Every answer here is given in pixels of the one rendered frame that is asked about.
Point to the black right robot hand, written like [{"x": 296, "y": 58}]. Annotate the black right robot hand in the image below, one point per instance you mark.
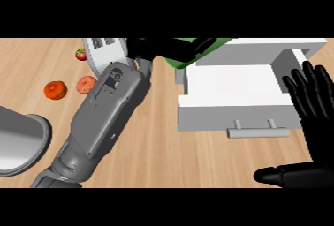
[{"x": 315, "y": 126}]

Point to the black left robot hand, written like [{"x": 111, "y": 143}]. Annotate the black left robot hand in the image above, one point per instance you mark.
[{"x": 169, "y": 48}]

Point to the green cup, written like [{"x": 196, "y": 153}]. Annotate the green cup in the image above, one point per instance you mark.
[{"x": 178, "y": 64}]

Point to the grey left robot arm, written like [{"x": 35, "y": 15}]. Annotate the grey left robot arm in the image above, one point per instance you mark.
[{"x": 108, "y": 111}]

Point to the white toaster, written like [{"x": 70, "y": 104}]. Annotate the white toaster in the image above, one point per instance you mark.
[{"x": 104, "y": 53}]

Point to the red strawberry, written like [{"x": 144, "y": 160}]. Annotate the red strawberry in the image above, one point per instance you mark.
[{"x": 82, "y": 54}]

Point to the white cabinet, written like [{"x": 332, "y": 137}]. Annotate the white cabinet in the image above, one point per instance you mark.
[{"x": 261, "y": 50}]

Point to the orange fruit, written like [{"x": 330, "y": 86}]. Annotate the orange fruit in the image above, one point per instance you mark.
[{"x": 55, "y": 90}]

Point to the grey rounded metal container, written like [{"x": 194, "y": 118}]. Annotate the grey rounded metal container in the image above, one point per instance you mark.
[{"x": 20, "y": 141}]

